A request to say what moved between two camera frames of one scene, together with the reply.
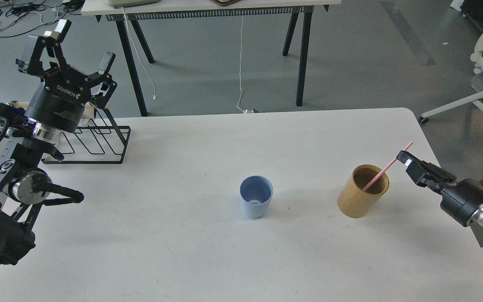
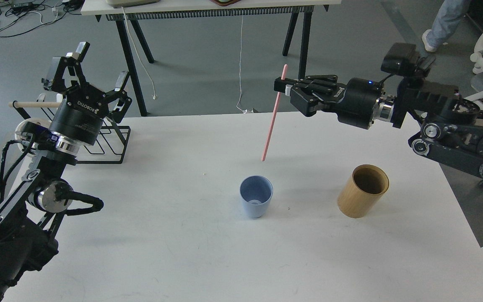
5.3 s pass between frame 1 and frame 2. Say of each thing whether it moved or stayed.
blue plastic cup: stayed
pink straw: moved
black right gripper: moved
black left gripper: moved
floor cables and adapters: stayed
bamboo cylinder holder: stayed
